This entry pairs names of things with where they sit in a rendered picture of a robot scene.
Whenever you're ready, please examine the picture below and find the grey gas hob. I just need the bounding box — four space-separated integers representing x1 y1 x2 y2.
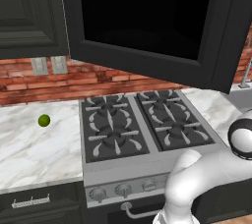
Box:
78 88 229 209

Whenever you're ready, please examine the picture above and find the dark drawer front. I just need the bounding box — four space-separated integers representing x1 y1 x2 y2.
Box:
0 181 87 224

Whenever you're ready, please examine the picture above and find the silver drawer handle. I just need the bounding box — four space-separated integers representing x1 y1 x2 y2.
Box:
11 193 51 209

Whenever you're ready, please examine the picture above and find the green lime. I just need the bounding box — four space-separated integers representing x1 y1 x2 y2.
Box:
37 114 51 128

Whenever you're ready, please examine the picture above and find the black oven door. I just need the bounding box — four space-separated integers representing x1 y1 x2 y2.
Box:
86 194 171 224

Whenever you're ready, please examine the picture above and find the grey sink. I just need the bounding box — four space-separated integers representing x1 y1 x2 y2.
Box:
222 83 252 114

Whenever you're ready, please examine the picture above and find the grey sink tap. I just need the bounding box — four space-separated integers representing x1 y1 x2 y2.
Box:
238 56 252 89

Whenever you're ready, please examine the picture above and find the grey wall socket plate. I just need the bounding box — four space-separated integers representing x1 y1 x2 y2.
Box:
50 55 69 75
31 56 49 77

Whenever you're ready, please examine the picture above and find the grey hob knob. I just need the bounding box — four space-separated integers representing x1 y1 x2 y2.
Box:
114 183 133 199
142 179 158 193
89 187 108 204

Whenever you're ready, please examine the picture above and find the dark wall cupboard door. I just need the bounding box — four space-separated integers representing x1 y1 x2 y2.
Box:
0 0 70 60

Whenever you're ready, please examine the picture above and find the grey oven door handle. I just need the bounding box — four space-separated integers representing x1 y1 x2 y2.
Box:
120 201 164 220

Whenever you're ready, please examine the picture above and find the black microwave oven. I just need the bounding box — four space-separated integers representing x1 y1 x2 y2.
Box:
59 0 252 94

